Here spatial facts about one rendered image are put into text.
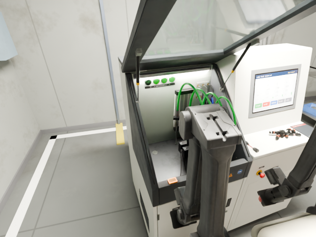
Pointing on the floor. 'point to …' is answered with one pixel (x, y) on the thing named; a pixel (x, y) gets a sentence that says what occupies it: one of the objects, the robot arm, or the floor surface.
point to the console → (263, 120)
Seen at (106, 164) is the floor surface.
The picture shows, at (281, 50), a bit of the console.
